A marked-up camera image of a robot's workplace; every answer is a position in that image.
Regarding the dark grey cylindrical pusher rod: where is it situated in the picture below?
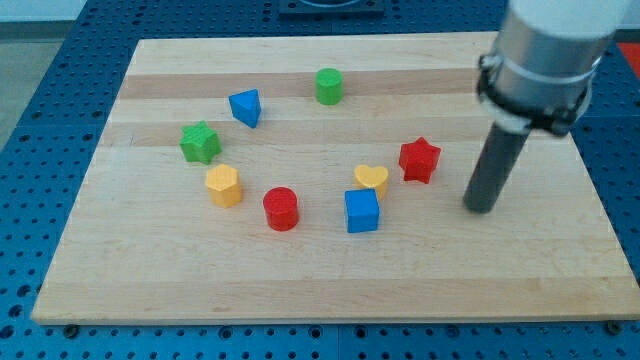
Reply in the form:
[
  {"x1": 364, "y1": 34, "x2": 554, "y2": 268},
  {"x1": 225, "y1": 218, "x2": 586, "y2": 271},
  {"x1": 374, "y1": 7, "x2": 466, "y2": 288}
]
[{"x1": 463, "y1": 123, "x2": 530, "y2": 214}]

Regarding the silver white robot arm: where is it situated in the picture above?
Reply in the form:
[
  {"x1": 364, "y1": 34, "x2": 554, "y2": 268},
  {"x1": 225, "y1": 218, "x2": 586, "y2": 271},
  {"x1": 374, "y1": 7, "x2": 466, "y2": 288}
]
[{"x1": 463, "y1": 0, "x2": 631, "y2": 213}]

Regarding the yellow heart block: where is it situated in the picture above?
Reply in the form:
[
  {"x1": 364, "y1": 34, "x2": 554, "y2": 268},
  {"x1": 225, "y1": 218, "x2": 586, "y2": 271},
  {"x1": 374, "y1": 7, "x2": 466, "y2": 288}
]
[{"x1": 353, "y1": 164, "x2": 389, "y2": 200}]

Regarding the blue cube block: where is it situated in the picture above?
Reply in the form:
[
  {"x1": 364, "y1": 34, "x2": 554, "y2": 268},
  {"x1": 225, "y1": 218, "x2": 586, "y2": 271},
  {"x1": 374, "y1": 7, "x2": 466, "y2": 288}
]
[{"x1": 344, "y1": 188, "x2": 380, "y2": 233}]

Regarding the red star block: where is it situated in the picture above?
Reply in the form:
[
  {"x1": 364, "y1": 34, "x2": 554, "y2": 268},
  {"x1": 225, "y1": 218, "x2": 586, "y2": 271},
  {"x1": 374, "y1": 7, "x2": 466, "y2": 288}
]
[{"x1": 399, "y1": 137, "x2": 441, "y2": 184}]

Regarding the green cylinder block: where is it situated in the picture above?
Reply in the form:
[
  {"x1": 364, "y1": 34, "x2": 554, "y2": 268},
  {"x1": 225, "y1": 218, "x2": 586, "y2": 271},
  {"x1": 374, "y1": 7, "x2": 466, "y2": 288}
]
[{"x1": 315, "y1": 68, "x2": 343, "y2": 105}]

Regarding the wooden board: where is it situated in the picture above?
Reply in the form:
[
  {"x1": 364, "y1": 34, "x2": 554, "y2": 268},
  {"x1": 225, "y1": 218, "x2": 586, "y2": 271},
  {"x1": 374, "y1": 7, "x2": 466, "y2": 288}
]
[{"x1": 32, "y1": 32, "x2": 639, "y2": 325}]

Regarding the red cylinder block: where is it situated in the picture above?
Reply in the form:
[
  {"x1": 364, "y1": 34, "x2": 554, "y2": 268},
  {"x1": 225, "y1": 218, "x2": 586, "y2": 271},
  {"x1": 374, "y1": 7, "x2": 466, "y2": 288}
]
[{"x1": 263, "y1": 187, "x2": 299, "y2": 231}]

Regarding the blue triangle block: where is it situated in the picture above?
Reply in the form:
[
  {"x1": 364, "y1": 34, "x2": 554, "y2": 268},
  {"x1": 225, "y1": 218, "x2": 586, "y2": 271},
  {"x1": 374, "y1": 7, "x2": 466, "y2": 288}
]
[{"x1": 228, "y1": 89, "x2": 261, "y2": 128}]

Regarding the yellow hexagon block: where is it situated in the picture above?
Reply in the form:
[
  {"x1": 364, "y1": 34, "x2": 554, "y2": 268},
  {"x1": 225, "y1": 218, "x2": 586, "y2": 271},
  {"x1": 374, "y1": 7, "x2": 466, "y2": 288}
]
[{"x1": 205, "y1": 164, "x2": 243, "y2": 208}]

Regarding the green star block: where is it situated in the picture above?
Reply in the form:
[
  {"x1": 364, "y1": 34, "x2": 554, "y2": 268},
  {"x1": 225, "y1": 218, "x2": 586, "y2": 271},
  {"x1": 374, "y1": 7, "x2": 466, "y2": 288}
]
[{"x1": 179, "y1": 121, "x2": 222, "y2": 164}]

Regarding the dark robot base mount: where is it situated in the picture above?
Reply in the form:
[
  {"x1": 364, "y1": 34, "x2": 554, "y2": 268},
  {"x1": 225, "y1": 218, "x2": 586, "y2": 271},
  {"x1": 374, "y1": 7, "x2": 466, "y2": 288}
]
[{"x1": 276, "y1": 0, "x2": 386, "y2": 19}]

